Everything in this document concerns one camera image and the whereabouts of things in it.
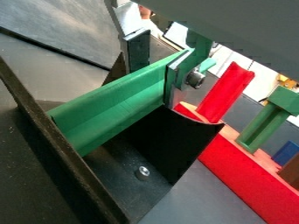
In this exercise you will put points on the green star-profile bar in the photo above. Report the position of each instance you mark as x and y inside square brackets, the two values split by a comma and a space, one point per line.
[97, 115]

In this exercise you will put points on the brown peg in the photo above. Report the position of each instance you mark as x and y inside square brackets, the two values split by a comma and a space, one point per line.
[289, 172]

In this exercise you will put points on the red peg board base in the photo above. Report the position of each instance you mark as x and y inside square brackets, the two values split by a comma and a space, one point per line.
[251, 177]

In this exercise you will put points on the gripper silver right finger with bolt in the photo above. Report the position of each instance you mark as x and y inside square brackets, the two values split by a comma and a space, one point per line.
[183, 70]

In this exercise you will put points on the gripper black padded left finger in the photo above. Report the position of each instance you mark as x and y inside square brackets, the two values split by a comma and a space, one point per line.
[133, 36]

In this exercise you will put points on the blue rounded peg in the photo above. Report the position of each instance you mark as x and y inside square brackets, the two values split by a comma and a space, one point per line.
[285, 153]

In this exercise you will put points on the black curved fixture block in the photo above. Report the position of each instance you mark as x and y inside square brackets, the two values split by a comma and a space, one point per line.
[50, 186]

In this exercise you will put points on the green pentagon peg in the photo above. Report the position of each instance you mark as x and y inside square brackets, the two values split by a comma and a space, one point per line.
[281, 105]

